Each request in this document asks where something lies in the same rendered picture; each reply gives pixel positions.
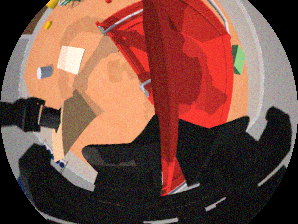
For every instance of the light green rectangular block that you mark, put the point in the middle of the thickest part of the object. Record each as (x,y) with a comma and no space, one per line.
(238,59)

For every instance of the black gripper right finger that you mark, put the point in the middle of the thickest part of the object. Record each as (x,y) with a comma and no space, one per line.
(196,145)

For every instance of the grey cylinder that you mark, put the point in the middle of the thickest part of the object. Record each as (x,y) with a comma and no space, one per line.
(44,72)

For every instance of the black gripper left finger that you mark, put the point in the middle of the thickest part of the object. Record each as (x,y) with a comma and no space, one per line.
(142,155)

